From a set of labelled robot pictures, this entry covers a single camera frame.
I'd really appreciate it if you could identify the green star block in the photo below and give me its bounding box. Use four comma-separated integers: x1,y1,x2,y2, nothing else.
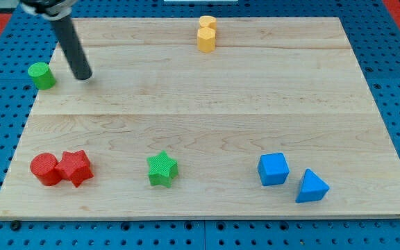
147,151,178,188

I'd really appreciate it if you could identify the red star block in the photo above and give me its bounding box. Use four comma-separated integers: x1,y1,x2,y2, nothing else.
55,150,94,188

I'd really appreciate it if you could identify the wooden board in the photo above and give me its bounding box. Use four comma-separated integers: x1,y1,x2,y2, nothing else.
0,17,400,221

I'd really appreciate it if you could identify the blue cube block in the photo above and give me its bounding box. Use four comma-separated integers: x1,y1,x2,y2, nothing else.
258,153,290,186

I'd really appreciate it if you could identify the yellow hexagon block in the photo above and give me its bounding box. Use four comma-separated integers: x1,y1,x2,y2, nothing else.
197,27,216,53

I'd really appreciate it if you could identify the yellow heart block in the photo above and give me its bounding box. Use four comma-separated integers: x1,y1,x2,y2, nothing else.
199,15,217,30

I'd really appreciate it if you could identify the blue triangle block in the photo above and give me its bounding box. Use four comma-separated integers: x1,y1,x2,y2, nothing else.
295,169,330,203

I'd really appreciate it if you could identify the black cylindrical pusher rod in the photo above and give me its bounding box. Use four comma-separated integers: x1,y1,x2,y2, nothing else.
51,15,92,81

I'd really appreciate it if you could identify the red cylinder block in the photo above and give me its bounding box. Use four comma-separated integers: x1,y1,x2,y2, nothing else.
30,153,63,186

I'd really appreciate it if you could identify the green cylinder block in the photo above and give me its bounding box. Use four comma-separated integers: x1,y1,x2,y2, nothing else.
27,62,56,90

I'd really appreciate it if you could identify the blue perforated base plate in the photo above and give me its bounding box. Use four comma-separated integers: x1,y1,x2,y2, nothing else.
0,0,400,249

